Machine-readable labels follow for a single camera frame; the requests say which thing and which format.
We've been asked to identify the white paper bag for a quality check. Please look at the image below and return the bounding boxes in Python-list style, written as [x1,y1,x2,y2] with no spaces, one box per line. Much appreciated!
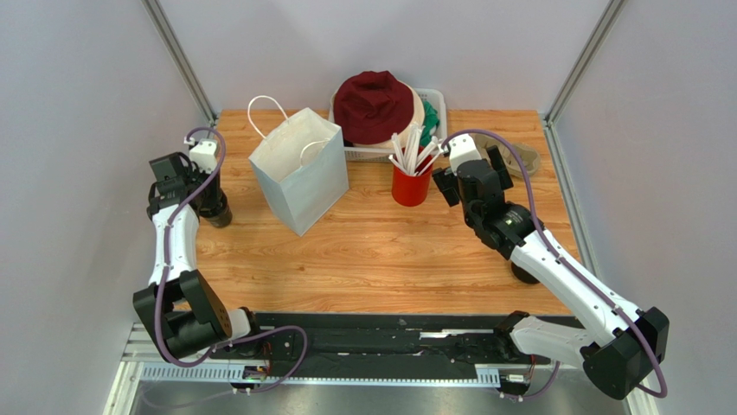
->
[247,105,349,237]

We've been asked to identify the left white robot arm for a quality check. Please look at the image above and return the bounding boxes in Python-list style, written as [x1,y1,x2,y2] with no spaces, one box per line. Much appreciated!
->
[132,149,256,364]

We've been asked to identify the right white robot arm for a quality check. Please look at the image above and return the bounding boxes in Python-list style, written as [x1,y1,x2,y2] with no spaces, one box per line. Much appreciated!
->
[433,136,670,400]

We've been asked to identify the bottom pulp cup carrier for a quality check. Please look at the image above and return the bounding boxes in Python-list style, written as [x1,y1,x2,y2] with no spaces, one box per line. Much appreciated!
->
[471,133,542,178]

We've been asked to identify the red cup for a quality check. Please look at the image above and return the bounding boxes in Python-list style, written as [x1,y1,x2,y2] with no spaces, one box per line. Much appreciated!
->
[391,156,433,207]

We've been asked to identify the green cloth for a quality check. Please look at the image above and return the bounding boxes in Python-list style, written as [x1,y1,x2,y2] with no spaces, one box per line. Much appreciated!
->
[420,99,439,147]

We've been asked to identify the beige hat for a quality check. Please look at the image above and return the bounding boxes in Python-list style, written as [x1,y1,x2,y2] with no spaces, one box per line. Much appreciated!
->
[354,88,425,150]

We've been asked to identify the maroon bucket hat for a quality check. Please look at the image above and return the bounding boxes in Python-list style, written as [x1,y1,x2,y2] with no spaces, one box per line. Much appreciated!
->
[332,71,415,146]

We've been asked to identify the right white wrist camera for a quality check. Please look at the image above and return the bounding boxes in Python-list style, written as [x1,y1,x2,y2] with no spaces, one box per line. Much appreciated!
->
[441,133,483,174]

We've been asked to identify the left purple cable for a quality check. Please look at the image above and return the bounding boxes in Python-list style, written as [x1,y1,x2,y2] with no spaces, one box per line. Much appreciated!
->
[152,126,309,395]

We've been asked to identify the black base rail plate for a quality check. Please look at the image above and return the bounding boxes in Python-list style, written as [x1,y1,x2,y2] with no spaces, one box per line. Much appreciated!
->
[214,312,551,380]

